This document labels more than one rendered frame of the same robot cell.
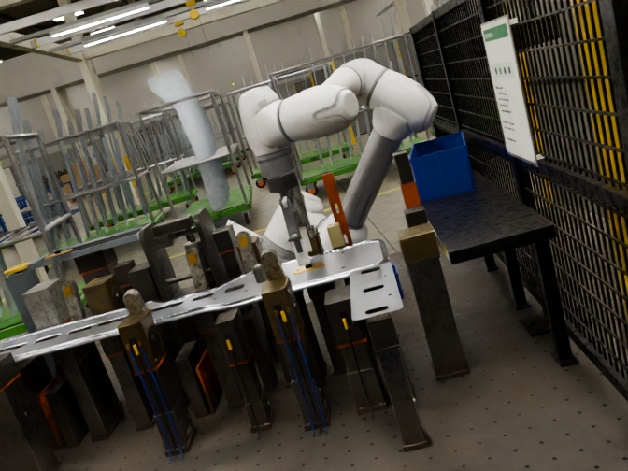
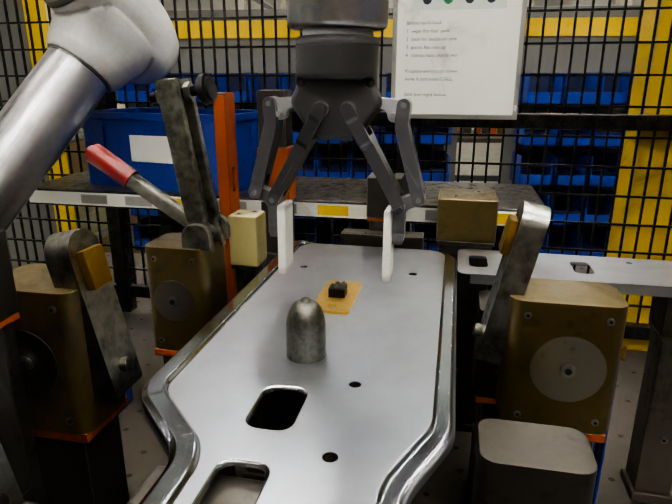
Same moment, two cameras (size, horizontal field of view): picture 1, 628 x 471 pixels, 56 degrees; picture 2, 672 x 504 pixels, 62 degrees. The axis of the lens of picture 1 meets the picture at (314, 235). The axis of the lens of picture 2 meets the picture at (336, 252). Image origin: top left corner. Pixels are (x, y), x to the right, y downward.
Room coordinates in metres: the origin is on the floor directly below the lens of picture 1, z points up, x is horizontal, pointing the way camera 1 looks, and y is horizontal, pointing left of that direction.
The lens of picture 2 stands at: (1.40, 0.57, 1.21)
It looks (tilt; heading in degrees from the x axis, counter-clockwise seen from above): 17 degrees down; 275
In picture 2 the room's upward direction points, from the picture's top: straight up
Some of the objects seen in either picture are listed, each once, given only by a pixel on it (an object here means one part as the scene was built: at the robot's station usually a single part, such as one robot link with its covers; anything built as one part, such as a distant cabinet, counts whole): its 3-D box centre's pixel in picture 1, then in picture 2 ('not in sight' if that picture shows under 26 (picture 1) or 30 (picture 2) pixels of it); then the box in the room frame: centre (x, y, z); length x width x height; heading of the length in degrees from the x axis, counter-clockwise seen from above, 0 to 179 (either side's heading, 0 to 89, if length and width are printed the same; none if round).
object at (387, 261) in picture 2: (300, 251); (388, 243); (1.40, 0.04, 1.06); 0.03 x 0.01 x 0.07; 83
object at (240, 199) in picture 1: (204, 162); not in sight; (8.49, 1.20, 0.89); 1.90 x 1.00 x 1.77; 1
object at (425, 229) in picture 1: (433, 302); (459, 311); (1.29, -0.22, 0.88); 0.08 x 0.08 x 0.36; 83
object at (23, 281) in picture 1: (45, 333); not in sight; (1.89, 0.95, 0.92); 0.08 x 0.08 x 0.44; 83
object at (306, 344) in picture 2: (260, 274); (306, 335); (1.46, 0.16, 1.02); 0.03 x 0.03 x 0.07
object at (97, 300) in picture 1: (123, 337); not in sight; (1.70, 0.64, 0.89); 0.12 x 0.08 x 0.38; 173
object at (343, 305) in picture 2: (308, 265); (337, 292); (1.45, 0.04, 1.01); 0.08 x 0.04 x 0.01; 83
